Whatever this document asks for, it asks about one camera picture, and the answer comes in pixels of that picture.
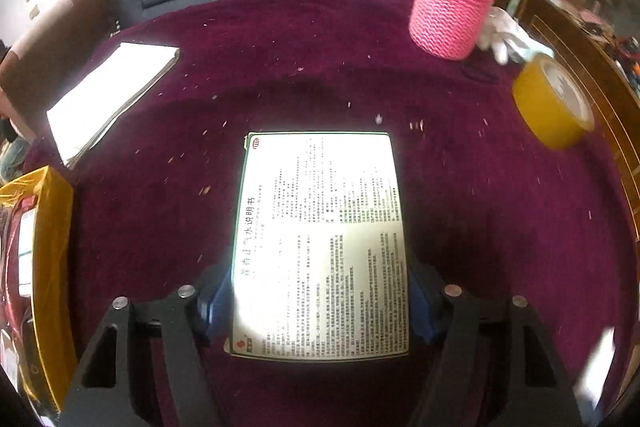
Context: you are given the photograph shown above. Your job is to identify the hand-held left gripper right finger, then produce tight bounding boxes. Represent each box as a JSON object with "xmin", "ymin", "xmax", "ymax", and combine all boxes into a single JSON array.
[{"xmin": 406, "ymin": 263, "xmax": 584, "ymax": 427}]

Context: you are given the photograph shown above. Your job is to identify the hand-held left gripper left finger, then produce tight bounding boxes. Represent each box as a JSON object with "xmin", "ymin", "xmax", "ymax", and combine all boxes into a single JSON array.
[{"xmin": 57, "ymin": 263, "xmax": 235, "ymax": 427}]

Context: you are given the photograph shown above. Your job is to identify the large white medicine box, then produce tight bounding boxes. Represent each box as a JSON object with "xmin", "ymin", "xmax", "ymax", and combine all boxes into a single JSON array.
[{"xmin": 224, "ymin": 132, "xmax": 412, "ymax": 363}]

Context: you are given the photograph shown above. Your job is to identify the yellow cardboard box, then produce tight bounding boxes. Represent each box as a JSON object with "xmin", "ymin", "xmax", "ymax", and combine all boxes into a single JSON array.
[{"xmin": 0, "ymin": 166, "xmax": 78, "ymax": 413}]

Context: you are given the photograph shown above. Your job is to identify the white blurred object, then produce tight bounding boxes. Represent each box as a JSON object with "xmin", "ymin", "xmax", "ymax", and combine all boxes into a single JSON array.
[{"xmin": 580, "ymin": 327, "xmax": 617, "ymax": 403}]

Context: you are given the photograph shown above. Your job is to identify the red snack bag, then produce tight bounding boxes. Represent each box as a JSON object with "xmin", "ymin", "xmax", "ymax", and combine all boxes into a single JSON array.
[{"xmin": 0, "ymin": 202, "xmax": 36, "ymax": 358}]

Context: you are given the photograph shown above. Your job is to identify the yellow tape roll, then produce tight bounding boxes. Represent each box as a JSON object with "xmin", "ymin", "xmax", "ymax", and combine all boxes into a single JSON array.
[{"xmin": 511, "ymin": 53, "xmax": 596, "ymax": 151}]

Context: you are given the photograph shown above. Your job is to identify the white paper pad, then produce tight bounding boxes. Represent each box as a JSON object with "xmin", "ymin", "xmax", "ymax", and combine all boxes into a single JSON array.
[{"xmin": 46, "ymin": 42, "xmax": 181, "ymax": 165}]

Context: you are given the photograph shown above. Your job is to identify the white gloves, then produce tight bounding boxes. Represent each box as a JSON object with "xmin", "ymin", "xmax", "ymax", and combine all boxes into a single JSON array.
[{"xmin": 475, "ymin": 6, "xmax": 556, "ymax": 65}]

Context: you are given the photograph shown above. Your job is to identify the wooden cabinet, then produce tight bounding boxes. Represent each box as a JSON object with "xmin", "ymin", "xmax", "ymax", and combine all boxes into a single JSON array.
[{"xmin": 515, "ymin": 0, "xmax": 640, "ymax": 238}]

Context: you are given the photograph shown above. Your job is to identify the brown chair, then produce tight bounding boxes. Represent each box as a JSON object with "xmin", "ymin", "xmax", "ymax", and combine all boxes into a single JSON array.
[{"xmin": 0, "ymin": 0, "xmax": 118, "ymax": 140}]

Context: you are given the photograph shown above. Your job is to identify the clutter of small tools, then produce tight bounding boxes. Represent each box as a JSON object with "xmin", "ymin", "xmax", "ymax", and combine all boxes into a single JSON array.
[{"xmin": 590, "ymin": 7, "xmax": 640, "ymax": 92}]

